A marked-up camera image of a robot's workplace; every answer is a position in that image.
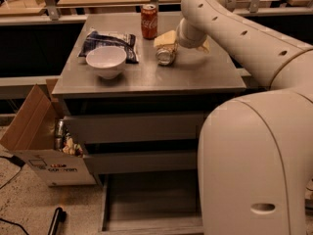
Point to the grey top drawer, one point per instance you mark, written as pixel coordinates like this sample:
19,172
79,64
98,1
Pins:
134,127

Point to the black handle on floor left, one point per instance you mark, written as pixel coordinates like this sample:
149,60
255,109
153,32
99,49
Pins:
59,217

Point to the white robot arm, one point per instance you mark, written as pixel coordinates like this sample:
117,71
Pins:
255,155

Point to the blue white snack bag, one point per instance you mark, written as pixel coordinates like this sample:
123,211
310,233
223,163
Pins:
125,41

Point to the grey middle drawer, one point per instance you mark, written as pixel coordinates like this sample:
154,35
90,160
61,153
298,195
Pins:
129,162

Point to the grey open bottom drawer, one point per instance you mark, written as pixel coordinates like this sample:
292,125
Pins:
152,203

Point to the grey drawer cabinet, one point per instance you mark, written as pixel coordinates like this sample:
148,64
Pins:
196,82

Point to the red cola can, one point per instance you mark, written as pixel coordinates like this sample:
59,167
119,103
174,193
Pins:
149,21

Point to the open cardboard box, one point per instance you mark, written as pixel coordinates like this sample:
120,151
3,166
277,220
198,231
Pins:
31,137

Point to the cans and wrappers in box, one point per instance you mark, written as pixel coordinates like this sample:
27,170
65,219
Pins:
64,142

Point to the white bowl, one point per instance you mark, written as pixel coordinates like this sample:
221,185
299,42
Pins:
107,62

